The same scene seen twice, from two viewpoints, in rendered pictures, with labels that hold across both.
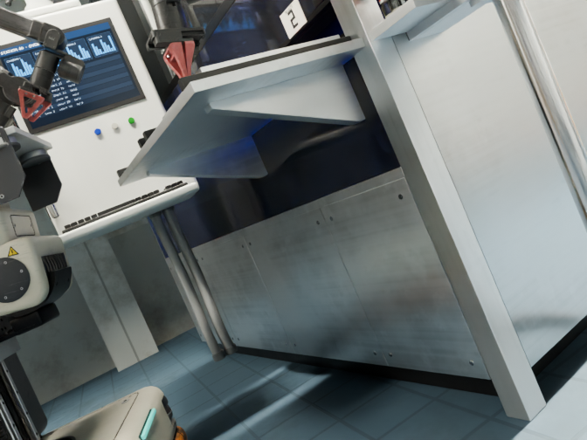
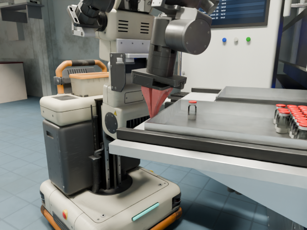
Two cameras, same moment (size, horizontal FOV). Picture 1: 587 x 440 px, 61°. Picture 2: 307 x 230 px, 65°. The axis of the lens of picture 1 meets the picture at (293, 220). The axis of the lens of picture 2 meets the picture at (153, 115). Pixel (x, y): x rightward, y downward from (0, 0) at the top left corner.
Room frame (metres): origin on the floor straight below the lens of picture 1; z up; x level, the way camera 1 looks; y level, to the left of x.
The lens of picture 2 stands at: (0.65, -0.33, 1.05)
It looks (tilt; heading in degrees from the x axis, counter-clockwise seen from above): 15 degrees down; 53
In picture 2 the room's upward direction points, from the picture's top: straight up
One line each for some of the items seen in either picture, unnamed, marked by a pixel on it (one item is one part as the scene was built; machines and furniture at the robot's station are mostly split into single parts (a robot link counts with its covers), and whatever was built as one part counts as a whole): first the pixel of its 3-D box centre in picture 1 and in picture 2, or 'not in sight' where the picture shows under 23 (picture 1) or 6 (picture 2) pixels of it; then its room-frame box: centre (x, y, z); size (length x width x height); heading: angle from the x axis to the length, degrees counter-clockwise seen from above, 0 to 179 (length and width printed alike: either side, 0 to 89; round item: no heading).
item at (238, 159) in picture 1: (210, 173); not in sight; (1.47, 0.17, 0.80); 0.34 x 0.03 x 0.13; 120
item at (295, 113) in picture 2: not in sight; (296, 124); (1.16, -0.13, 0.91); 0.18 x 0.02 x 0.05; 31
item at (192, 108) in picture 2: not in sight; (192, 110); (1.09, 0.09, 0.90); 0.02 x 0.02 x 0.04
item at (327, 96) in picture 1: (291, 113); (236, 182); (1.04, -0.08, 0.80); 0.34 x 0.03 x 0.13; 120
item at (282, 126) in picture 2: not in sight; (283, 122); (1.16, -0.10, 0.91); 0.02 x 0.02 x 0.05
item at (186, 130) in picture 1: (234, 120); (248, 117); (1.26, 0.03, 0.87); 0.70 x 0.48 x 0.02; 30
